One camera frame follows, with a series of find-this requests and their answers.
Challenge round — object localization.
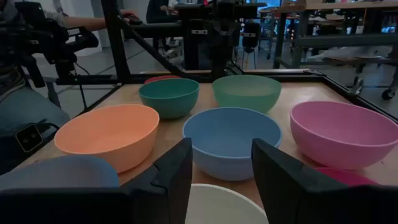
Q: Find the small black camera box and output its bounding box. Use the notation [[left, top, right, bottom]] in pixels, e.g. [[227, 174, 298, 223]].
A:
[[15, 123, 44, 153]]

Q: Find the black aluminium table frame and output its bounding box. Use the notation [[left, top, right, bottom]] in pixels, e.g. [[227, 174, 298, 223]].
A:
[[55, 0, 398, 123]]

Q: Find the wooden workbench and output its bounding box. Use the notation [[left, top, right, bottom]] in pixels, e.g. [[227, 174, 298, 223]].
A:
[[257, 0, 398, 70]]

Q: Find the black camera cable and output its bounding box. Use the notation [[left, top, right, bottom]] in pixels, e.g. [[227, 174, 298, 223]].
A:
[[34, 121, 60, 133]]

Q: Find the magenta plastic bowl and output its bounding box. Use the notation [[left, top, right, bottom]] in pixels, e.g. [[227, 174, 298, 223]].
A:
[[313, 167, 380, 187]]

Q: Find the person's hand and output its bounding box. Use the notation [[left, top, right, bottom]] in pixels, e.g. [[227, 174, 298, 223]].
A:
[[119, 9, 141, 25]]

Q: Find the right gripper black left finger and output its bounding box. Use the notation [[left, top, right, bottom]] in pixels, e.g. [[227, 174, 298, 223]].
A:
[[0, 138, 193, 224]]

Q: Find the black caster wheel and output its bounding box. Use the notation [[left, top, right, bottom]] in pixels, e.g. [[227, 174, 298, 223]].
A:
[[381, 88, 396, 101], [352, 76, 365, 95]]

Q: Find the orange plastic bowl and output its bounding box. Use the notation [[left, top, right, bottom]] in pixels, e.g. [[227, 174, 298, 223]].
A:
[[53, 103, 160, 174]]

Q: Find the pink plastic bowl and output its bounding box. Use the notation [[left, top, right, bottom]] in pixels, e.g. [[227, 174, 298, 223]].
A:
[[289, 100, 398, 171]]

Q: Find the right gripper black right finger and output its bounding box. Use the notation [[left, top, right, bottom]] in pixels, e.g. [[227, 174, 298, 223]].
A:
[[251, 138, 398, 224]]

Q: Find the red plastic bowl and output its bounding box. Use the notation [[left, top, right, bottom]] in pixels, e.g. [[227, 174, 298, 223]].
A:
[[144, 75, 183, 85]]

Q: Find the light green plastic bowl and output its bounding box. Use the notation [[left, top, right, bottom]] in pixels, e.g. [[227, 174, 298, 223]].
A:
[[212, 74, 282, 114]]

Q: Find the person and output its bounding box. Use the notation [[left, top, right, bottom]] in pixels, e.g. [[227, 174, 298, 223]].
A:
[[146, 0, 182, 24], [0, 0, 125, 175]]

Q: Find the white plastic bowl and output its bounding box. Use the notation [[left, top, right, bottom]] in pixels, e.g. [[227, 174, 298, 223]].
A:
[[185, 183, 270, 224]]

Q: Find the grey-blue plastic bowl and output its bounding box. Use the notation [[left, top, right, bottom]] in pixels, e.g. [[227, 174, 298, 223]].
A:
[[0, 155, 120, 191]]

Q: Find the light blue plastic bowl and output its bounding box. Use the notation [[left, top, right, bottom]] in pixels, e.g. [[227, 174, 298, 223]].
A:
[[182, 106, 283, 182]]

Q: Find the dark teal plastic bowl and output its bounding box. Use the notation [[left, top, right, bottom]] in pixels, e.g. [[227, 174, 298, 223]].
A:
[[138, 78, 200, 120]]

